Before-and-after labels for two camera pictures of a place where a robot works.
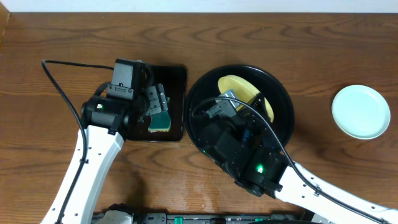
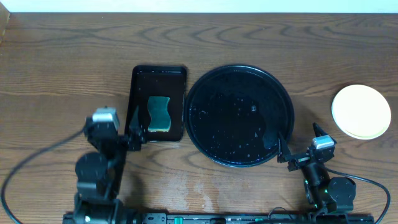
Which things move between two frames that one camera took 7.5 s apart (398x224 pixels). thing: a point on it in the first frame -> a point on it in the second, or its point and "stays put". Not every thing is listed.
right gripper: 254,117 -> 285,156
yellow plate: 245,90 -> 360,111
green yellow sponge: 160,122 stays put
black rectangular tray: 174,78 stays put
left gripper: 152,101 -> 125,140
